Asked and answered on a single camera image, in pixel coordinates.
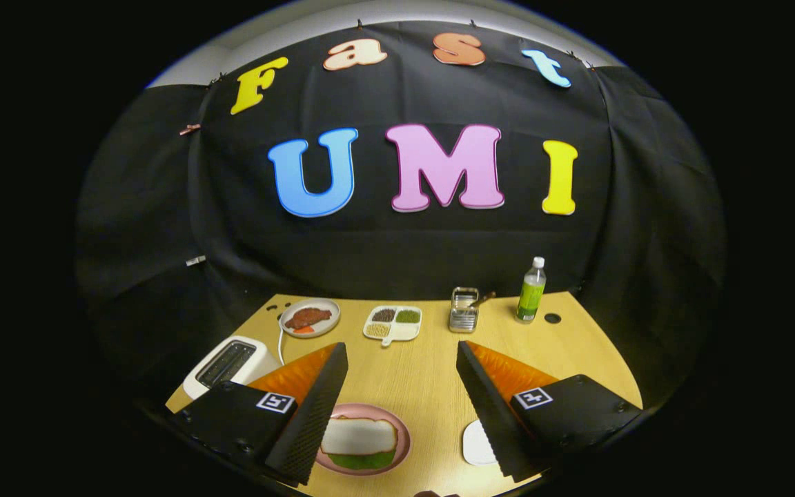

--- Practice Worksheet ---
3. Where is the black backdrop cloth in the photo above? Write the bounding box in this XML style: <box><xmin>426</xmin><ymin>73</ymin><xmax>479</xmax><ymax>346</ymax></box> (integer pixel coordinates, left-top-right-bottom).
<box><xmin>75</xmin><ymin>19</ymin><xmax>728</xmax><ymax>415</ymax></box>

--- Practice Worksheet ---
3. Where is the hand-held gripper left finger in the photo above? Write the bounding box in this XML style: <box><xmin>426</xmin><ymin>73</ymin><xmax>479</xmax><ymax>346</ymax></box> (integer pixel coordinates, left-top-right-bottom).
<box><xmin>168</xmin><ymin>342</ymin><xmax>349</xmax><ymax>486</ymax></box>

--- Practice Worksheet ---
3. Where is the white toaster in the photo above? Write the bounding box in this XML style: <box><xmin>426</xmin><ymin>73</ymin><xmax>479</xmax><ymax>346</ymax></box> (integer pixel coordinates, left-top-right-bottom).
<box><xmin>182</xmin><ymin>336</ymin><xmax>281</xmax><ymax>401</ymax></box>

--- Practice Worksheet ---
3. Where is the white divided dish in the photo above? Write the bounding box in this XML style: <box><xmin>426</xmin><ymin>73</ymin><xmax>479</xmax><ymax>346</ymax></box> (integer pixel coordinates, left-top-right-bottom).
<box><xmin>362</xmin><ymin>305</ymin><xmax>423</xmax><ymax>347</ymax></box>

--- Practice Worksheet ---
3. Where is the toasted bread slice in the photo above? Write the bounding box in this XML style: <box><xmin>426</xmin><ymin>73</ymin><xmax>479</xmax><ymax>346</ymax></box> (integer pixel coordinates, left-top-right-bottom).
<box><xmin>320</xmin><ymin>416</ymin><xmax>398</xmax><ymax>456</ymax></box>

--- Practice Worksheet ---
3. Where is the pink round plate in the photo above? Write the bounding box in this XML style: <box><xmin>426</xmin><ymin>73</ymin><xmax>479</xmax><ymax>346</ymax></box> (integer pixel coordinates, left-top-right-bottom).
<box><xmin>315</xmin><ymin>403</ymin><xmax>412</xmax><ymax>477</ymax></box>

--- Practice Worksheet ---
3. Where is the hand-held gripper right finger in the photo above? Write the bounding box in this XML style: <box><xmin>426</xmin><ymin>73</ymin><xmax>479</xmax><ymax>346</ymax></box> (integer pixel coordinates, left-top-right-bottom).
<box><xmin>456</xmin><ymin>340</ymin><xmax>643</xmax><ymax>484</ymax></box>

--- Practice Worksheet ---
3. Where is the grey round plate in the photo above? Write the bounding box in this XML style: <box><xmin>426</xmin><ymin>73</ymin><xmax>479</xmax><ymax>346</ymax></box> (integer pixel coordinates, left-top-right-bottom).
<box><xmin>279</xmin><ymin>298</ymin><xmax>341</xmax><ymax>339</ymax></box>

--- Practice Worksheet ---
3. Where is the green drink bottle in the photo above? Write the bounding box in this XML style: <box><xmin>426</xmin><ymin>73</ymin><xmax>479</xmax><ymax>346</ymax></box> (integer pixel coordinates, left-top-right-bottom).
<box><xmin>515</xmin><ymin>257</ymin><xmax>547</xmax><ymax>324</ymax></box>

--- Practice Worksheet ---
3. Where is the metal wire holder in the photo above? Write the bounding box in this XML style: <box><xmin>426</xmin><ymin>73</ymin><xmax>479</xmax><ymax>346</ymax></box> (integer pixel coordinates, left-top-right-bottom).
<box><xmin>449</xmin><ymin>287</ymin><xmax>480</xmax><ymax>334</ymax></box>

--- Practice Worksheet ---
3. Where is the white square plate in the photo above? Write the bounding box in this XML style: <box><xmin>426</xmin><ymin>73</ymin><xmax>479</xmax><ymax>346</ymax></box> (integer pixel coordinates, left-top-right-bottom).
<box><xmin>462</xmin><ymin>419</ymin><xmax>498</xmax><ymax>467</ymax></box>

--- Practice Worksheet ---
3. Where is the green lettuce leaf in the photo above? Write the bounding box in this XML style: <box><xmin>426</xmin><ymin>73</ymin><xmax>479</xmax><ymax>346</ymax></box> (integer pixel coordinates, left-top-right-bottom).
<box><xmin>328</xmin><ymin>449</ymin><xmax>397</xmax><ymax>471</ymax></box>

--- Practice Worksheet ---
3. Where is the brown meat piece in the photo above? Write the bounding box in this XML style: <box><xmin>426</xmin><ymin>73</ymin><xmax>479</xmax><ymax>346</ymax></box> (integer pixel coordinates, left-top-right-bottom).
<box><xmin>284</xmin><ymin>308</ymin><xmax>333</xmax><ymax>329</ymax></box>

